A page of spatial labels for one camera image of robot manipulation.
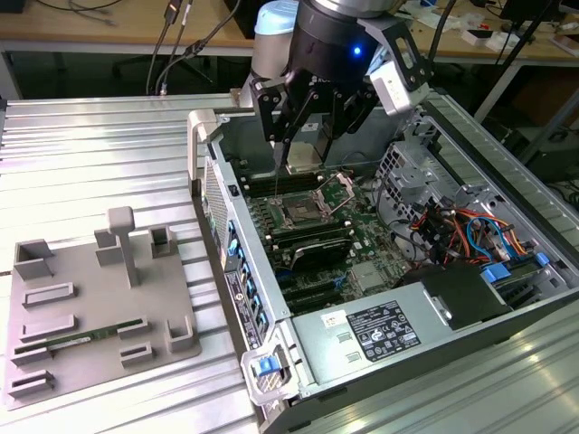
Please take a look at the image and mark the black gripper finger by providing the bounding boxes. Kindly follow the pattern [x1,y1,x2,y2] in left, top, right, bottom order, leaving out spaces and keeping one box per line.
[250,78,318,158]
[318,89,380,165]

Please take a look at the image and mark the silver CPU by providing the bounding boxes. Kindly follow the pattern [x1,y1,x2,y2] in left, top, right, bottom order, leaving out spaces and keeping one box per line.
[286,142,327,176]

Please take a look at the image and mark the black RAM slot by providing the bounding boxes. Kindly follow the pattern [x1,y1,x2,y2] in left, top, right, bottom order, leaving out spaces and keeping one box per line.
[264,219,349,237]
[269,228,354,249]
[242,169,318,186]
[246,178,324,196]

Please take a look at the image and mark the CPU socket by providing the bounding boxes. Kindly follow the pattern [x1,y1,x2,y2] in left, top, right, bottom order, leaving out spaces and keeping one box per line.
[280,193,327,228]

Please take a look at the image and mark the black expansion slot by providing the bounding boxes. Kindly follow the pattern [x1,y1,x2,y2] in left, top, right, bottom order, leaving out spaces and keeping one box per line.
[288,291,348,316]
[282,278,344,303]

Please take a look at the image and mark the open PC case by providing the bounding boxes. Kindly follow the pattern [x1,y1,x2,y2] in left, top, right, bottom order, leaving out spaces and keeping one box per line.
[186,87,579,434]

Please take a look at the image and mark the metal socket cover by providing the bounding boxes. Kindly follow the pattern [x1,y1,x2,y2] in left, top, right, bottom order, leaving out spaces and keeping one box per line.
[316,171,362,216]

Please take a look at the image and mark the silver drive cage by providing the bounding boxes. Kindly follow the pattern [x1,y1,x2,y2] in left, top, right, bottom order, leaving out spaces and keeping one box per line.
[375,137,456,227]

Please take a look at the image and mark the green motherboard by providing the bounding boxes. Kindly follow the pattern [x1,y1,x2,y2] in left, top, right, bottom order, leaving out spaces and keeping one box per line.
[243,169,424,317]

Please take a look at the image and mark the black graphics card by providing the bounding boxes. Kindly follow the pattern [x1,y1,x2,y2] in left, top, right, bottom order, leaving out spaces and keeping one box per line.
[289,238,353,273]

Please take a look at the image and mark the white box black insert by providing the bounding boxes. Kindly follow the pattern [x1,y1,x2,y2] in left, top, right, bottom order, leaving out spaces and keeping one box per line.
[460,27,495,47]

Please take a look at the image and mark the silver chipset heatsink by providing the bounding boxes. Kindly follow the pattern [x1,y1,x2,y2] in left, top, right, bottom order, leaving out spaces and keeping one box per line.
[350,260,386,293]

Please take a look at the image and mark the wooden desk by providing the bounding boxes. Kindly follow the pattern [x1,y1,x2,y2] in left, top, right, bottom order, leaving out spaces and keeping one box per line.
[0,0,579,69]

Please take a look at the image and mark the white plastic parts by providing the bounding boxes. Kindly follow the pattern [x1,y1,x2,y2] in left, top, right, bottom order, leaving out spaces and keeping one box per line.
[486,30,522,52]

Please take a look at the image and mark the black monitor stand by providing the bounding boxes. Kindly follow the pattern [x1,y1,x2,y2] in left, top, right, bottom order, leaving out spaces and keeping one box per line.
[495,0,558,67]

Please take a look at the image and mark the black equipment box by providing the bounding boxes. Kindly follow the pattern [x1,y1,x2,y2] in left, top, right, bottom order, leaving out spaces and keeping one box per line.
[519,129,579,183]

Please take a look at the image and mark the black plastic shroud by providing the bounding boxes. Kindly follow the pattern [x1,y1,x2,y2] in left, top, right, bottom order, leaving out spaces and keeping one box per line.
[395,263,515,330]

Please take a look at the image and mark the blue disk carrier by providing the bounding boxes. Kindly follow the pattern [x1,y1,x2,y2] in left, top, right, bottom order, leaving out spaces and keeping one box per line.
[480,263,511,285]

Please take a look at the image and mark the silver power supply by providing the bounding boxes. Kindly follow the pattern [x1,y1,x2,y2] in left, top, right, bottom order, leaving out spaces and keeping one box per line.
[289,282,453,388]

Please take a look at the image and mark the grey parts rack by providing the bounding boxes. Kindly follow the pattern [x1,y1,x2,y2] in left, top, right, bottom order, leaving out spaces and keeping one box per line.
[3,205,204,411]

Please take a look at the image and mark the blue case latch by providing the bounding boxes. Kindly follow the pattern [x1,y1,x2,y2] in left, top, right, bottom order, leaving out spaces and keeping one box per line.
[252,356,278,377]

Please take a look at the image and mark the metal disk bay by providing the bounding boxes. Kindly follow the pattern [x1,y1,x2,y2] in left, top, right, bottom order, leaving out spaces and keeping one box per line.
[490,257,566,313]

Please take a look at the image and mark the green RAM stick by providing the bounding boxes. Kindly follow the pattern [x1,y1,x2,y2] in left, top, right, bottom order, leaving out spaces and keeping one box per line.
[13,318,145,354]

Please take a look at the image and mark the black hanging cable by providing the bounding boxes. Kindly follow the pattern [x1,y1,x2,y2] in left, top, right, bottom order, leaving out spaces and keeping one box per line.
[156,0,243,97]
[145,0,180,94]

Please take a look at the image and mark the black camera cable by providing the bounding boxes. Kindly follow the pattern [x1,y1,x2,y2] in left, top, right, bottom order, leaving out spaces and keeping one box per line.
[427,0,459,62]

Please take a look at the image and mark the red wire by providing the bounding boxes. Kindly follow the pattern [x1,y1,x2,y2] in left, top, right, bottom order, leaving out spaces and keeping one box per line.
[406,211,436,232]

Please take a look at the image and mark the orange wire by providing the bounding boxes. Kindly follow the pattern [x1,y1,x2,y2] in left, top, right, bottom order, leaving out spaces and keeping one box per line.
[451,207,531,253]

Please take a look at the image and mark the blue wire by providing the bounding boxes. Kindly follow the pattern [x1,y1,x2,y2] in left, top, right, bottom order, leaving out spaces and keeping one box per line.
[465,216,521,261]

